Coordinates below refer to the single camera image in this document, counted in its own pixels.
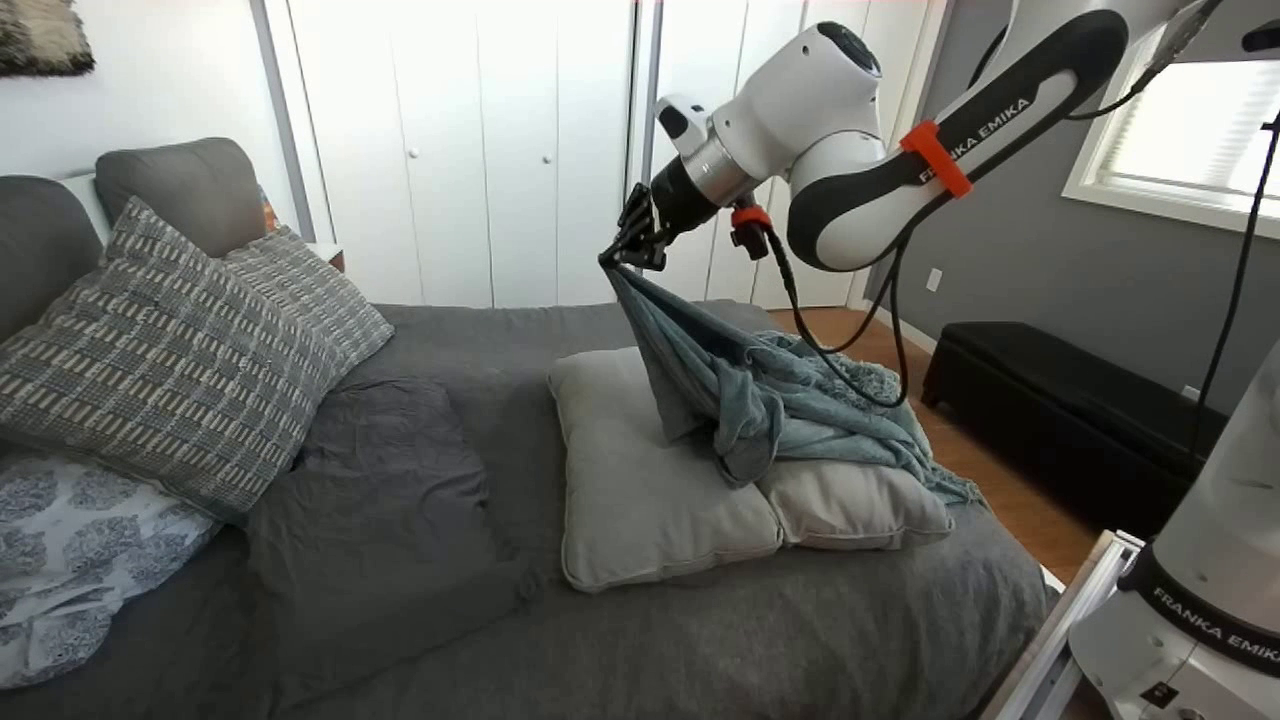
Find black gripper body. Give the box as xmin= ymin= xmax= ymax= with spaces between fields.
xmin=647 ymin=151 xmax=732 ymax=243

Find grey-blue fringed fleece blanket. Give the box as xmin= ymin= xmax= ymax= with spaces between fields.
xmin=595 ymin=251 xmax=988 ymax=507

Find white wardrobe doors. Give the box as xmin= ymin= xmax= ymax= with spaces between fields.
xmin=250 ymin=0 xmax=951 ymax=315

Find light grey pillow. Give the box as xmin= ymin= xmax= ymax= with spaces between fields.
xmin=757 ymin=409 xmax=963 ymax=557
xmin=549 ymin=346 xmax=791 ymax=600

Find small grey checked cushion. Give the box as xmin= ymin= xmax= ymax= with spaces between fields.
xmin=219 ymin=224 xmax=400 ymax=393

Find dark grey pillow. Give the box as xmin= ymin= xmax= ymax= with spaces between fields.
xmin=240 ymin=378 xmax=541 ymax=712

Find bed with grey cover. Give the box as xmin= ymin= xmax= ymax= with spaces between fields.
xmin=0 ymin=298 xmax=1063 ymax=720

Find black bench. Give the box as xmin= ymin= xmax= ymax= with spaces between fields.
xmin=920 ymin=319 xmax=1232 ymax=534

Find dark grey headboard cushion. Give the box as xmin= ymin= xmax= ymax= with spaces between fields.
xmin=0 ymin=171 xmax=106 ymax=346
xmin=87 ymin=131 xmax=273 ymax=262

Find large grey checked cushion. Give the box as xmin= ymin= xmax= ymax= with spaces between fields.
xmin=0 ymin=198 xmax=369 ymax=523

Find white framed window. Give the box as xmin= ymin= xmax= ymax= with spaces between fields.
xmin=1059 ymin=47 xmax=1280 ymax=243

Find blue white floral pillow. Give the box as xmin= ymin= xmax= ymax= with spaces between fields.
xmin=0 ymin=447 xmax=229 ymax=692

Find wrist camera with orange mount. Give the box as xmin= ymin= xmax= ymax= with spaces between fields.
xmin=722 ymin=198 xmax=781 ymax=263

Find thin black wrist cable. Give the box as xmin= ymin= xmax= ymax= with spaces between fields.
xmin=757 ymin=221 xmax=924 ymax=412

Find orange forearm strap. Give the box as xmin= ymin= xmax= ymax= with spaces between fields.
xmin=896 ymin=116 xmax=977 ymax=203

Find white wall nightstand with book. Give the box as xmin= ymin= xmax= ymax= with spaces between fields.
xmin=304 ymin=236 xmax=352 ymax=277

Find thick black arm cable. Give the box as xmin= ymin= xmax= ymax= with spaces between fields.
xmin=1189 ymin=107 xmax=1280 ymax=447

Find white stand frame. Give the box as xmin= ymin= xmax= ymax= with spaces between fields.
xmin=977 ymin=529 xmax=1152 ymax=720

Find shaggy wall hanging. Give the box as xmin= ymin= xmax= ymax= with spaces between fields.
xmin=0 ymin=0 xmax=101 ymax=80

